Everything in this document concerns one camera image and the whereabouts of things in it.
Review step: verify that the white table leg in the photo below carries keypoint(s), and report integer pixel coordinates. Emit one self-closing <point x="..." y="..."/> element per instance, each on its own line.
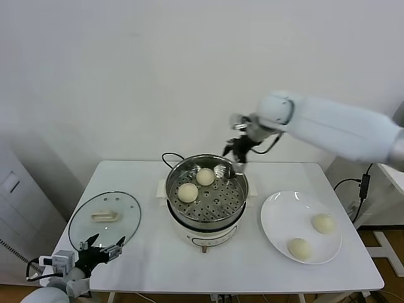
<point x="300" y="297"/>
<point x="110" y="297"/>

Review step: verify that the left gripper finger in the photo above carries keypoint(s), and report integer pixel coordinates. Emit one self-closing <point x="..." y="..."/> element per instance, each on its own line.
<point x="90" y="242"/>
<point x="113" y="252"/>

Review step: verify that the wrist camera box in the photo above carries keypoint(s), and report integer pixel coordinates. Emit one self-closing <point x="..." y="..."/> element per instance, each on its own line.
<point x="61" y="262"/>
<point x="238" y="121"/>

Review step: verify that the round glass pot lid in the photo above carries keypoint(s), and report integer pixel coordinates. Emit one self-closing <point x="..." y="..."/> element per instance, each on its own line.
<point x="120" y="205"/>

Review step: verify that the white side desk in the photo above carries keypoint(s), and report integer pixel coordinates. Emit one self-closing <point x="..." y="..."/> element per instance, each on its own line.
<point x="393" y="176"/>

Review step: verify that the large white plate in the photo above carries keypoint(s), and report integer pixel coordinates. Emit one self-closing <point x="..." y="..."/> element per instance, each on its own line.
<point x="284" y="221"/>

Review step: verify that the grey monitor panel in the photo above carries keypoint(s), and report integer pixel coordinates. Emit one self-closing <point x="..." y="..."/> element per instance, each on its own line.
<point x="399" y="113"/>

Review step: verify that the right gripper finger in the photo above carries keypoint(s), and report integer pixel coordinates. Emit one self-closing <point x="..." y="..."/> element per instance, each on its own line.
<point x="228" y="146"/>
<point x="243" y="163"/>

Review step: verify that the white floor stand frame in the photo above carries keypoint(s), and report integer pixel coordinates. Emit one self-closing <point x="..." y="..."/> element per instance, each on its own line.
<point x="382" y="234"/>

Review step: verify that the white electric cooker pot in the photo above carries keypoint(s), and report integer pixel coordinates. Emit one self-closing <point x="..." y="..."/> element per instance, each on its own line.
<point x="205" y="235"/>

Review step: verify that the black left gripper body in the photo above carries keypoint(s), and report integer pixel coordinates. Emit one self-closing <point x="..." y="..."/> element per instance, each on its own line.
<point x="88" y="259"/>

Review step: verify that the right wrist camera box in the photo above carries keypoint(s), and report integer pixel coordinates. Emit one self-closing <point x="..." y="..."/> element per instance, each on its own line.
<point x="238" y="121"/>

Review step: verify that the perforated steel steamer basket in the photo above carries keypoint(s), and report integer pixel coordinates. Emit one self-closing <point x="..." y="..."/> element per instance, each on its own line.
<point x="217" y="202"/>

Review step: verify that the white cabinet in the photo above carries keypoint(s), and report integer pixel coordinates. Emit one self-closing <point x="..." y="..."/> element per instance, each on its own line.
<point x="19" y="205"/>

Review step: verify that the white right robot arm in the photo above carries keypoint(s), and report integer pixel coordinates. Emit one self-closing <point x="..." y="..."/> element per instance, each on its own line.
<point x="331" y="126"/>

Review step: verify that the white power plug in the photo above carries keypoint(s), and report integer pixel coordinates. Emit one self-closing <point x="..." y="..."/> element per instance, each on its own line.
<point x="352" y="208"/>

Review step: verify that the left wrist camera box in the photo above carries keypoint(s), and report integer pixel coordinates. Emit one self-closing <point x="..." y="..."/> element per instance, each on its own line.
<point x="61" y="262"/>

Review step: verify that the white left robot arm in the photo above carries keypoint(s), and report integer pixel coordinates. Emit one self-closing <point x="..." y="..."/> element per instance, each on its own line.
<point x="57" y="290"/>

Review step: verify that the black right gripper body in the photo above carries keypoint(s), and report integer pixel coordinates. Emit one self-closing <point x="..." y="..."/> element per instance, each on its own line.
<point x="242" y="146"/>

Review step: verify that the white steamed baozi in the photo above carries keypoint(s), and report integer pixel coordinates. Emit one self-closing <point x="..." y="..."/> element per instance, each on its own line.
<point x="205" y="176"/>
<point x="299" y="249"/>
<point x="188" y="192"/>
<point x="323" y="223"/>

